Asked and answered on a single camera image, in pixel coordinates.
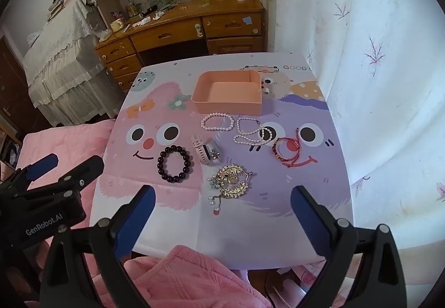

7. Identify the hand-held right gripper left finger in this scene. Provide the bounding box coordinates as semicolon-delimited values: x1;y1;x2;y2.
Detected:
39;185;156;308

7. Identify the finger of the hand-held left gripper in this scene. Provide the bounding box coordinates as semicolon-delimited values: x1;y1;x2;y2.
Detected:
17;156;104;206
0;153;58;197

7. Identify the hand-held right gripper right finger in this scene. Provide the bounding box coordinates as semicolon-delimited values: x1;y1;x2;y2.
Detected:
290;185;408;308

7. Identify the black bead bracelet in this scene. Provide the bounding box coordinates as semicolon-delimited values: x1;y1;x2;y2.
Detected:
157;145;193;183

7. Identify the red bead string bracelet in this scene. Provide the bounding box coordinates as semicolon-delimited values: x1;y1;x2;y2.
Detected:
272;128;302;168

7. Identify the blue flower pearl hairpin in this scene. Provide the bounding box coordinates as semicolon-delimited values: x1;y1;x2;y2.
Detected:
207;178;225;208

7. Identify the white strap smartwatch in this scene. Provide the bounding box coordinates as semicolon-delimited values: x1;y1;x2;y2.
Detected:
192;134;220;165

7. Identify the large bead pearl bracelet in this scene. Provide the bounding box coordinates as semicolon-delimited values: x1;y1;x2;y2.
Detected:
201;113;234;132

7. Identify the pink tray box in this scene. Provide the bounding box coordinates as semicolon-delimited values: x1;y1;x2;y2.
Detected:
191;70;262;116

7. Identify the pink blanket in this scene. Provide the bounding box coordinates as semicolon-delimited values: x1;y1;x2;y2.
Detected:
0;118;272;308

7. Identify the cartoon printed tablecloth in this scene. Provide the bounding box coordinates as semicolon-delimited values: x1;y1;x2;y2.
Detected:
90;51;354;269

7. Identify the dark wooden cabinet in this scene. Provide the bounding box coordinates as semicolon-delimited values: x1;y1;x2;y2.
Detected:
0;35;44;170

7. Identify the white lace covered bed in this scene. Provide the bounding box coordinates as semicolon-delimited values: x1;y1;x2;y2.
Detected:
23;0;119;126

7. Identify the wooden desk with drawers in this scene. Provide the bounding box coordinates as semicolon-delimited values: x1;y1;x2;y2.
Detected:
95;0;266;93

